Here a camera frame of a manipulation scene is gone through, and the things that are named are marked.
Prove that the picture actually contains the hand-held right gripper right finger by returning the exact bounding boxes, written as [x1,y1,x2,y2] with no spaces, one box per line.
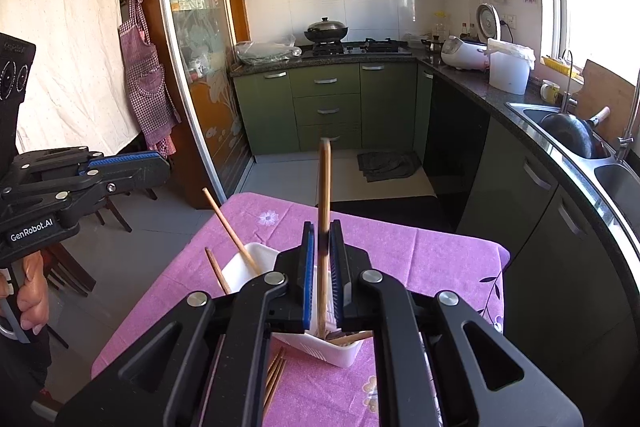
[330,219,586,427]

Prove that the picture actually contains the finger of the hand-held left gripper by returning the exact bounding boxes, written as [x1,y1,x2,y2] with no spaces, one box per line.
[0,157,172,228]
[11,147,168,178]

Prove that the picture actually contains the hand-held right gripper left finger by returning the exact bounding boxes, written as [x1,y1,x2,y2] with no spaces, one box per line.
[55,221,317,427]

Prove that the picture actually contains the white plastic utensil holder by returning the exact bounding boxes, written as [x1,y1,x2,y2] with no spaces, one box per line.
[220,242,376,368]

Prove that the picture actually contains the light wooden chopstick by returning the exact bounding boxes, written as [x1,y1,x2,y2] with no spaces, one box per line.
[204,247,232,296]
[264,347,283,395]
[201,187,261,275]

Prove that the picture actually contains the person's left hand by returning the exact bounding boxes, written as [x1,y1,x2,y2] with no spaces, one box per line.
[17,251,52,332]

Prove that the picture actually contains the wooden chair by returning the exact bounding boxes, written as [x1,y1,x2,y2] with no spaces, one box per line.
[45,192,158,298]

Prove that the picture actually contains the purple floral tablecloth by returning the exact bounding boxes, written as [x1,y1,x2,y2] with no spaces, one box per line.
[91,192,511,427]

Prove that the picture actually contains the checkered apron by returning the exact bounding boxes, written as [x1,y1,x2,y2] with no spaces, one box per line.
[118,0,182,158]

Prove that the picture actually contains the white cloth curtain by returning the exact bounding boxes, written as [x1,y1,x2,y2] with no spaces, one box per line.
[0,0,146,158]

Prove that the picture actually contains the glass sliding door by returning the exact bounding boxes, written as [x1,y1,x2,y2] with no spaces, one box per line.
[155,0,251,212]

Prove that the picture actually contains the person's dark clothing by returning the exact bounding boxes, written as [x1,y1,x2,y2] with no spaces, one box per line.
[0,327,66,427]

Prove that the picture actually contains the green drawer base cabinets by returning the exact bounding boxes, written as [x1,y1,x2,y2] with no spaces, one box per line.
[231,61,433,158]

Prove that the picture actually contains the plastic bag of greens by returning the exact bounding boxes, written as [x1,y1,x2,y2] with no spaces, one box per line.
[235,36,302,66]

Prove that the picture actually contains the dark green sink cabinets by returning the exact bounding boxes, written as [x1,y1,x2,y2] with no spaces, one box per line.
[415,62,640,427]

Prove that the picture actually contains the black gas stove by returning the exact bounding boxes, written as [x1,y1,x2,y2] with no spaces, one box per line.
[300,38,413,58]

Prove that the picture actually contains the black stone countertop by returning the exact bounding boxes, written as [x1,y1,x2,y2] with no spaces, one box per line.
[230,47,640,288]

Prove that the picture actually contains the black lidded wok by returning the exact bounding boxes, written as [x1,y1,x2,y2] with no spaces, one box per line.
[304,17,349,44]

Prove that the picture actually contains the white rice cooker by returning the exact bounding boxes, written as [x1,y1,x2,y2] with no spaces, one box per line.
[441,3,502,72]

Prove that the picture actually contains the white lined bucket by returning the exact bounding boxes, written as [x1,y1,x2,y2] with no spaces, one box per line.
[487,38,536,95]

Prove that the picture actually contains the steel double sink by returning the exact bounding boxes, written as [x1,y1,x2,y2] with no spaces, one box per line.
[505,101,640,228]

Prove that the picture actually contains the small chrome faucet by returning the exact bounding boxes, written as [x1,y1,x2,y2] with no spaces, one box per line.
[559,50,576,112]

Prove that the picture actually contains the yellow tray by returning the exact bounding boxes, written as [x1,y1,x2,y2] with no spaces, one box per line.
[542,55,583,80]

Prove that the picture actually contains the wooden cutting board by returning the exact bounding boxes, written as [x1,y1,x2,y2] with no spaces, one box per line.
[575,59,640,148]

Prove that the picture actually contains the tall chrome faucet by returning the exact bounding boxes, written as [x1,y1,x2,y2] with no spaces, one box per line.
[616,72,640,162]

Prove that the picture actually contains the black wok wooden handle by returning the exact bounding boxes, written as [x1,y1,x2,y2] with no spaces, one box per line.
[540,107,612,159]

